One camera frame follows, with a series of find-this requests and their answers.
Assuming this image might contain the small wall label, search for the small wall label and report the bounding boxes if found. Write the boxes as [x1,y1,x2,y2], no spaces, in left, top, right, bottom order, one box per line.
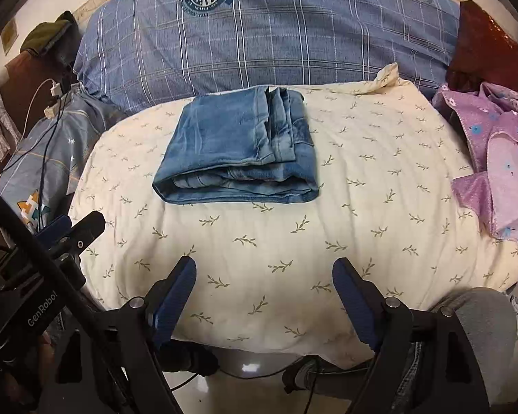
[1,19,19,55]

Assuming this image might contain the olive green cap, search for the olive green cap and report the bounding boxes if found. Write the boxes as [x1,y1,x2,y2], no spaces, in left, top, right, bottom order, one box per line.
[19,11,80,70]

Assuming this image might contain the purple floral garment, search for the purple floral garment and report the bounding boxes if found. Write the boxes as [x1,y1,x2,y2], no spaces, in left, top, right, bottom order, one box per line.
[432,81,518,240]

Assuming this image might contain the thin black cable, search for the thin black cable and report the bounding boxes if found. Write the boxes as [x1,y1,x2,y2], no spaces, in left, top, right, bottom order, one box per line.
[37,95,65,229]

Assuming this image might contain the person's grey trouser leg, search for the person's grey trouser leg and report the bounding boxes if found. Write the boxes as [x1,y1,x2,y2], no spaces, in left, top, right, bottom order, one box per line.
[429,287,518,406]

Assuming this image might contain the grey star-print pillow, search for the grey star-print pillow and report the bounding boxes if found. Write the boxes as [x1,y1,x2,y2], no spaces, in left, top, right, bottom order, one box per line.
[0,85,130,234]

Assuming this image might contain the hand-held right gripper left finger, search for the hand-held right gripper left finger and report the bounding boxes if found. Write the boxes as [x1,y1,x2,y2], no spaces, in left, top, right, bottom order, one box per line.
[54,256,198,414]

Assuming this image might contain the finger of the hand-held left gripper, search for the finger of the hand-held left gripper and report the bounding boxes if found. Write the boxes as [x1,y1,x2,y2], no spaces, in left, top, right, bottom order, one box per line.
[47,211,107,264]
[37,215,73,244]

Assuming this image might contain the dark shoe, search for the dark shoe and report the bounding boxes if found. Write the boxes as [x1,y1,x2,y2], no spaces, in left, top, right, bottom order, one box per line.
[157,345,220,376]
[282,356,372,394]

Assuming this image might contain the blue plaid quilt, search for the blue plaid quilt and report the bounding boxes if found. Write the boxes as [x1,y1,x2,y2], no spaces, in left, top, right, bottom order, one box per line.
[73,0,462,113]

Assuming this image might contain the blue denim pants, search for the blue denim pants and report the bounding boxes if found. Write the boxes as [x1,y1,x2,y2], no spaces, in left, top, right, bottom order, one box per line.
[152,85,321,205]

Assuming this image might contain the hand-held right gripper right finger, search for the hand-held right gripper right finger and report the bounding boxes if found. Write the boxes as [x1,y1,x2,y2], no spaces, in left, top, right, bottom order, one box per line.
[332,257,490,414]

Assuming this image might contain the cream leaf-print blanket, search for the cream leaf-print blanket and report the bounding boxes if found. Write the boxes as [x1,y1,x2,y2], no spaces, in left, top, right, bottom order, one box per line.
[69,64,518,365]

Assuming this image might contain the thick black cable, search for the thick black cable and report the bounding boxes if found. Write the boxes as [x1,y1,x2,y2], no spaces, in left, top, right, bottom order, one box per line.
[0,179,130,414]

